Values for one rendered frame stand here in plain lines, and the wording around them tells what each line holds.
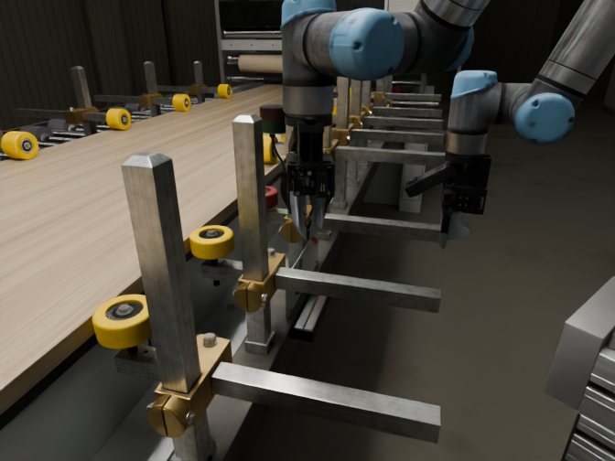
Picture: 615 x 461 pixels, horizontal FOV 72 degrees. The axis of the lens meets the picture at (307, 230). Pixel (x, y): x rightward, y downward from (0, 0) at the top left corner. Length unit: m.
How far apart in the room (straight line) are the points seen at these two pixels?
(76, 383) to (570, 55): 0.86
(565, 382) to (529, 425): 1.30
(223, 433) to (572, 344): 0.48
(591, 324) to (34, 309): 0.66
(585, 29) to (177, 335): 0.67
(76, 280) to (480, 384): 1.53
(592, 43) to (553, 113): 0.10
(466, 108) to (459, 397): 1.22
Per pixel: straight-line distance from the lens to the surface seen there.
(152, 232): 0.46
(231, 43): 3.46
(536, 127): 0.73
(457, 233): 0.95
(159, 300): 0.50
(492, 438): 1.72
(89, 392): 0.79
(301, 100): 0.62
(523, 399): 1.90
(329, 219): 0.97
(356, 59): 0.51
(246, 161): 0.66
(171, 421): 0.57
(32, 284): 0.77
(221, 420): 0.73
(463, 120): 0.87
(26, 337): 0.64
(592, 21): 0.75
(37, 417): 0.72
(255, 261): 0.72
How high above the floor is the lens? 1.24
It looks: 25 degrees down
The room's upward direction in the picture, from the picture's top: straight up
